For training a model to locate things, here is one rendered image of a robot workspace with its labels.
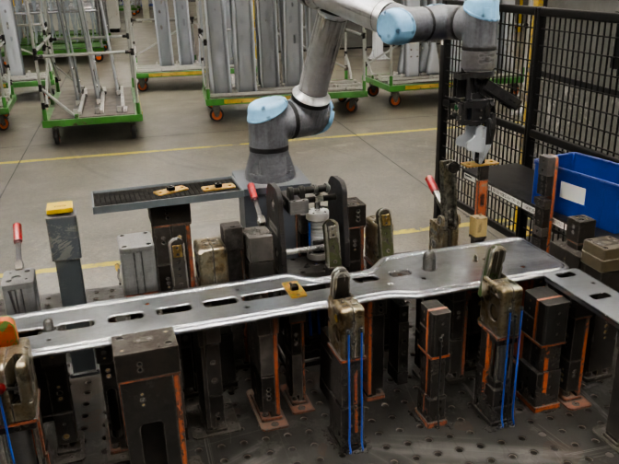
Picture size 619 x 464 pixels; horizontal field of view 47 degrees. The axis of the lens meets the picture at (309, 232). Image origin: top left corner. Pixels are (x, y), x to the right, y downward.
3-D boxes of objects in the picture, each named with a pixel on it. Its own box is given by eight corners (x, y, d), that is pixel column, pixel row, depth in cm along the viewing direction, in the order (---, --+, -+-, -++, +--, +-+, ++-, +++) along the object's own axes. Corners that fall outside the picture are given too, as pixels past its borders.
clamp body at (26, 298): (20, 430, 163) (-8, 289, 150) (23, 403, 173) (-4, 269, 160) (64, 421, 166) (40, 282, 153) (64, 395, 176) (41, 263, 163)
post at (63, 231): (70, 378, 183) (43, 219, 167) (70, 364, 190) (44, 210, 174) (100, 373, 185) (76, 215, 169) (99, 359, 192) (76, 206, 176)
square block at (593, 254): (586, 383, 176) (604, 249, 163) (566, 367, 183) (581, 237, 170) (613, 377, 178) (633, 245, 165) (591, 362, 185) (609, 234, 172)
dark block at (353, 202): (348, 351, 193) (347, 205, 178) (339, 339, 199) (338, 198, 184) (365, 348, 194) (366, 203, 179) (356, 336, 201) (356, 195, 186)
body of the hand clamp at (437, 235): (435, 344, 195) (440, 226, 183) (423, 333, 201) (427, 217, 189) (453, 341, 197) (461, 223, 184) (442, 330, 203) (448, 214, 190)
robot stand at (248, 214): (239, 287, 233) (231, 170, 218) (299, 280, 237) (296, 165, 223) (249, 315, 214) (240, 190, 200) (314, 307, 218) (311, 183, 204)
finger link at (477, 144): (461, 165, 162) (461, 125, 159) (484, 162, 164) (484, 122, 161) (468, 168, 159) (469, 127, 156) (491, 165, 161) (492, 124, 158)
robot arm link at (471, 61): (484, 47, 159) (505, 51, 152) (484, 67, 160) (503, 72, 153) (455, 49, 157) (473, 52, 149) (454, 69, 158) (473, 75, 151)
